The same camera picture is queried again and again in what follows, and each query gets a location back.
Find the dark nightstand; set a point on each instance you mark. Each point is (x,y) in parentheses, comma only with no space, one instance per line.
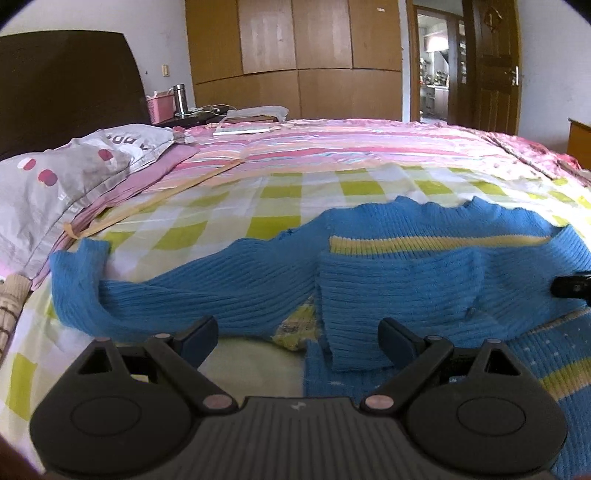
(189,120)

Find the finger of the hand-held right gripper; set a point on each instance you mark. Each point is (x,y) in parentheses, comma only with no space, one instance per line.
(572,286)

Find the orange wooden cabinet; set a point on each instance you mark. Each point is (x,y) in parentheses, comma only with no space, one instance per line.
(580,138)

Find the brown wooden door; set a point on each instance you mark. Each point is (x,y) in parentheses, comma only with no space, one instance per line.
(491,69)

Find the pink plastic basket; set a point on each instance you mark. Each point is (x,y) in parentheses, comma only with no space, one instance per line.
(159,108)

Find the blue knit sweater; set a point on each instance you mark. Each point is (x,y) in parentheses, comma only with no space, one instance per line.
(406,286)

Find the dark wooden headboard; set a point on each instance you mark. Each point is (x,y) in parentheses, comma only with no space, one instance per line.
(64,87)

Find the folded grey cloth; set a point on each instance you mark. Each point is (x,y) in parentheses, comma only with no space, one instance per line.
(258,113)

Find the brown wooden wardrobe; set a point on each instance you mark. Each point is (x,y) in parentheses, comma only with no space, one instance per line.
(295,50)

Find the grey dotted pillow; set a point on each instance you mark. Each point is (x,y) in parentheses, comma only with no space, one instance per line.
(60,184)

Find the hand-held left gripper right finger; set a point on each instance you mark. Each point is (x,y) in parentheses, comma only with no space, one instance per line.
(392,342)

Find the pink pillow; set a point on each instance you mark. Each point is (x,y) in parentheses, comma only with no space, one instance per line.
(152,164)

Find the pink striped quilt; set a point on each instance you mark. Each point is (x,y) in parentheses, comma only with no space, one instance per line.
(323,143)

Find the thin bamboo stick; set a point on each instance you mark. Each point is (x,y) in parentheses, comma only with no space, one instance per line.
(152,196)

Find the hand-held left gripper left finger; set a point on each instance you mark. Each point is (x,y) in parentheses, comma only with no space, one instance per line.
(202,333)

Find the green checked bed sheet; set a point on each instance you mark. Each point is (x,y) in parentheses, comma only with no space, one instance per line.
(184,221)

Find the woven straw mat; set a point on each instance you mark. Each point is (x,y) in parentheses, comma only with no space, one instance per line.
(11,314)

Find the steel thermos flask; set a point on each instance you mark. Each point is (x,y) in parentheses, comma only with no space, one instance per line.
(179,99)

